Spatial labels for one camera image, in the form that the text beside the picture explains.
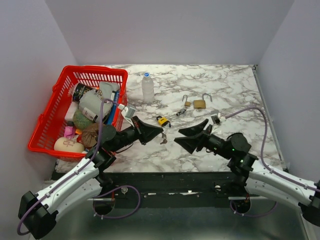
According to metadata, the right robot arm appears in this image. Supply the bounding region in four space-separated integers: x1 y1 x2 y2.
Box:
174 120 320 226

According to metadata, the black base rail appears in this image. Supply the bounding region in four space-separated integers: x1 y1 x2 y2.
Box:
101 172 247 209

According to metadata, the blue tube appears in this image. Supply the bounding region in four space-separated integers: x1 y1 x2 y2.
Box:
105 91 120 125

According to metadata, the panda keychain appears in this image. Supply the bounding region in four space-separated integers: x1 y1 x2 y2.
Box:
176 107 187 116

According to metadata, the pink small box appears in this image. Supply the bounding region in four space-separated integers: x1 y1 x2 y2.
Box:
63 126 76 139

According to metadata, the white small bottle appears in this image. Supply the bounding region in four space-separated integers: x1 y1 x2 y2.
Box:
82 107 98 122

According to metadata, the large brass padlock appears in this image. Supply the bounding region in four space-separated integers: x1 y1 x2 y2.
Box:
193 93 213 110

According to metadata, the clear water bottle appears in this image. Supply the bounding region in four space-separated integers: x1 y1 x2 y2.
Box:
141 72 155 103

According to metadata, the green round sponge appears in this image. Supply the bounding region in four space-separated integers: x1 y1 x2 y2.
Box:
73 109 93 130

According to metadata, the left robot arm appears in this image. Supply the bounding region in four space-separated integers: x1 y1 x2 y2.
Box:
17 116 163 240

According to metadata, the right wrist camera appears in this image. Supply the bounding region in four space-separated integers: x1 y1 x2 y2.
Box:
210 110 226 125

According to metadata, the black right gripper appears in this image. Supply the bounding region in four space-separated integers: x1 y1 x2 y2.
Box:
174 118 233 160

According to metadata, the brown round object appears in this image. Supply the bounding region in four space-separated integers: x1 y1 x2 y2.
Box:
81 122 100 150

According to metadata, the grey crumpled bag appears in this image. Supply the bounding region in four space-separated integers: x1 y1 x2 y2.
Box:
78 81 120 123

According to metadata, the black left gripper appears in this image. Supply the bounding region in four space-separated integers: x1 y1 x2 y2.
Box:
110 116 164 153

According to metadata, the red plastic basket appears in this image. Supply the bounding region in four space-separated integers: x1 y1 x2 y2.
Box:
27 65 128 162

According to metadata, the small brass padlock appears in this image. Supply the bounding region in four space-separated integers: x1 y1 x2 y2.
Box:
182 95 191 108

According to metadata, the yellow black padlock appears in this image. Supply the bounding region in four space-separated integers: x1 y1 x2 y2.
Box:
156 115 171 128

